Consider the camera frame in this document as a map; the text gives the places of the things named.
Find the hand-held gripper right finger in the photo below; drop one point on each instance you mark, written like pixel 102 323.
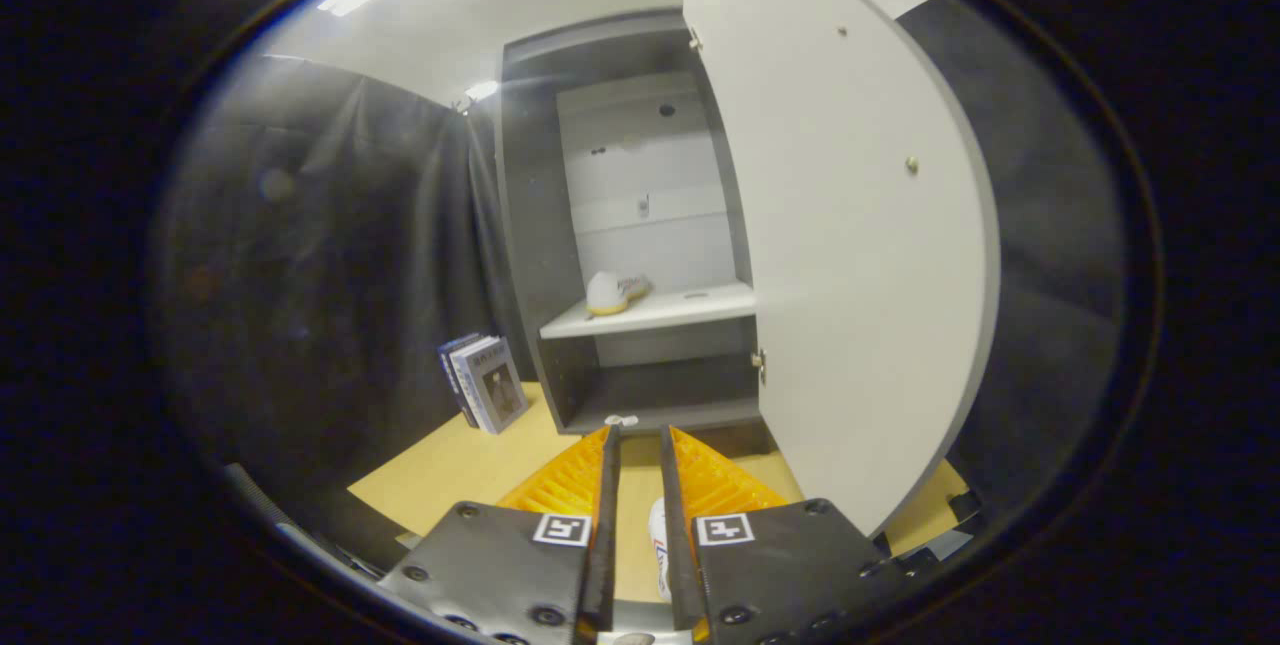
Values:
pixel 678 545

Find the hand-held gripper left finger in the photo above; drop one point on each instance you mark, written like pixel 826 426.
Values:
pixel 603 545

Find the white canvas shoe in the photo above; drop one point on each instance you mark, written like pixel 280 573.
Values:
pixel 610 293
pixel 658 545

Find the blue cover book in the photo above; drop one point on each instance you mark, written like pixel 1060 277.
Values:
pixel 450 365

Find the black backdrop cloth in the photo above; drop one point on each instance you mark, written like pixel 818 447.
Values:
pixel 320 275

